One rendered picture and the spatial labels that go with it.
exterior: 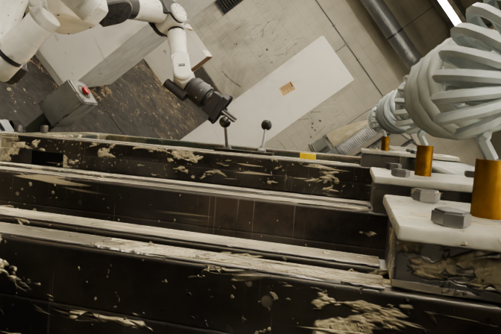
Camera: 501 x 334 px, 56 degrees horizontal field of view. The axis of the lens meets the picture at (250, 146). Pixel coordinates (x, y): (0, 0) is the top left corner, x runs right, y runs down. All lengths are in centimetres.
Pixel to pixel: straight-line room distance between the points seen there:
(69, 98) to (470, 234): 188
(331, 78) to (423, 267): 489
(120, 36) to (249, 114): 186
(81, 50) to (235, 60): 589
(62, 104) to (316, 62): 350
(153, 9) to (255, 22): 783
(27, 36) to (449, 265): 107
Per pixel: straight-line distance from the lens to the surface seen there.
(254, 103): 515
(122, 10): 169
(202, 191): 49
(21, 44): 120
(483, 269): 25
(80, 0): 115
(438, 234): 22
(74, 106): 201
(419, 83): 31
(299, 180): 102
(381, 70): 962
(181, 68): 174
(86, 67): 403
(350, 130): 724
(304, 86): 511
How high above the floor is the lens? 173
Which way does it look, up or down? 11 degrees down
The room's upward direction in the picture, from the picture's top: 55 degrees clockwise
